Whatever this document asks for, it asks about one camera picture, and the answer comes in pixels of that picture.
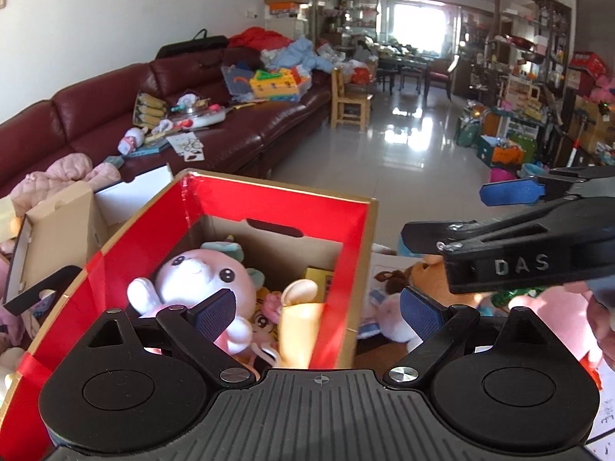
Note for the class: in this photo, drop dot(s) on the small pink white doll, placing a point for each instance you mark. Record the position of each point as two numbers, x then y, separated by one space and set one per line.
132 140

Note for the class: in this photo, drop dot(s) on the white instruction sheet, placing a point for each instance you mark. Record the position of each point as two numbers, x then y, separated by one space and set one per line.
603 408

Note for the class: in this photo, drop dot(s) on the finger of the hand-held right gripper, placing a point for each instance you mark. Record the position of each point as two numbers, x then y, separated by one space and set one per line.
509 192
432 237

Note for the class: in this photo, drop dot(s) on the green bag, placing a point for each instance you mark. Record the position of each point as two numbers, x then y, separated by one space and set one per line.
468 132

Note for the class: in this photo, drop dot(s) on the light blue clothes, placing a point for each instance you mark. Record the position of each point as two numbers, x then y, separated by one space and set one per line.
298 55

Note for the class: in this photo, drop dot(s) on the brown cardboard box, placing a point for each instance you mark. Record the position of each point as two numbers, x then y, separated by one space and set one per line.
57 230

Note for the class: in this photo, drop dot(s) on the dark red leather sofa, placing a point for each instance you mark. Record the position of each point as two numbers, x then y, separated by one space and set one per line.
96 101

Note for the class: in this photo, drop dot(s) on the box of yellow books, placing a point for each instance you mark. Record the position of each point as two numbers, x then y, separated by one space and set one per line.
149 109

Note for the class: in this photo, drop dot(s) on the black bag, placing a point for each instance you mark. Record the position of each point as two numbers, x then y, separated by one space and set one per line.
192 45

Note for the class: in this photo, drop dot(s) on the white round tray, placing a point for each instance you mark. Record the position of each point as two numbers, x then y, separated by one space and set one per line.
197 115

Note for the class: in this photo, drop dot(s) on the blue orange crate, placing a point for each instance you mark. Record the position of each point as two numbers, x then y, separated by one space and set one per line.
502 151

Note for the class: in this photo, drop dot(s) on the red crate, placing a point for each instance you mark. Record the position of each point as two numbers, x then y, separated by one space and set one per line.
588 65

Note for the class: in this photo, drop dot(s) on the red clothes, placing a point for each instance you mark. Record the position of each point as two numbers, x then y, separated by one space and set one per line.
259 38

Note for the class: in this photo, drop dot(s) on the white pink plush toy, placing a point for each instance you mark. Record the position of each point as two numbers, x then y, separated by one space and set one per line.
394 321

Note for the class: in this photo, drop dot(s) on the wooden display shelf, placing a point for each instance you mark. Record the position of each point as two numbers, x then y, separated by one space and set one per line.
528 57

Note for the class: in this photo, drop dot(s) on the small wooden chair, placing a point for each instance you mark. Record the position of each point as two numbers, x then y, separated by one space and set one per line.
348 101

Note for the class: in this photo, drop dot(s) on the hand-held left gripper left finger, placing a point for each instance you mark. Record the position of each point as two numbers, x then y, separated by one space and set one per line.
216 313

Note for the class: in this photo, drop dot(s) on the yellow toy building set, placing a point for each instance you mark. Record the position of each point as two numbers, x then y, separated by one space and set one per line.
278 85

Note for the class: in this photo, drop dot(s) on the clear plastic box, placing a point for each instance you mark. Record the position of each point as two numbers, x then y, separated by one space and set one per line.
235 79

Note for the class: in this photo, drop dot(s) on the blue book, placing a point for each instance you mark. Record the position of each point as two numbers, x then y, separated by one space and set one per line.
149 150

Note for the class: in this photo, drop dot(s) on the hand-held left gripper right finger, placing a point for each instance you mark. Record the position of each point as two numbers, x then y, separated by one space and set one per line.
419 312

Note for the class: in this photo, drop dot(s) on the dark dining table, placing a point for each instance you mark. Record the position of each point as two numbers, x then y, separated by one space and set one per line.
413 65

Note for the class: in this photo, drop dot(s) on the white plush toy teal ears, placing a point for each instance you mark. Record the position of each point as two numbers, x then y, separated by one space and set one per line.
192 273

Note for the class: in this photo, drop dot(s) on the brown reindeer plush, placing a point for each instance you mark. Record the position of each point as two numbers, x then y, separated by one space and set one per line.
389 281

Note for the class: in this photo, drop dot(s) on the yellow plush toy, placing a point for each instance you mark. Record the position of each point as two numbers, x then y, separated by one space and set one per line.
302 331

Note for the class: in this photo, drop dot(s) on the white sticker sheets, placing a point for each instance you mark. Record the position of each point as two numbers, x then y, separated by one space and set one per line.
185 146

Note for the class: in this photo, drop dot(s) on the red cardboard box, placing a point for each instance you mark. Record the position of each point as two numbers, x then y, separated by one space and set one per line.
288 211

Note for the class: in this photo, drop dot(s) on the tan plush toy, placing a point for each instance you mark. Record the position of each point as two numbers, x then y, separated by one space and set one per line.
427 269

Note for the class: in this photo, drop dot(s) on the pink quilted jacket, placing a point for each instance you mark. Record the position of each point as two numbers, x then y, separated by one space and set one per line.
62 168

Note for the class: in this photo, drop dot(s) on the pink bucket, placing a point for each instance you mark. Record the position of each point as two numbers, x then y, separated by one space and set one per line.
504 175

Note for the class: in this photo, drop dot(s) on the teal bucket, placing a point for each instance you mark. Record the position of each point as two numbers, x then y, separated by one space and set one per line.
533 171

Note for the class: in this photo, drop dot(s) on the cartoon face plush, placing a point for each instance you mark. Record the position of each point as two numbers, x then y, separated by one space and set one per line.
263 319

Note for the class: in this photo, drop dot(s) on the pink pig plush toy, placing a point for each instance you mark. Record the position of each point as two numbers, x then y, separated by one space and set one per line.
552 312

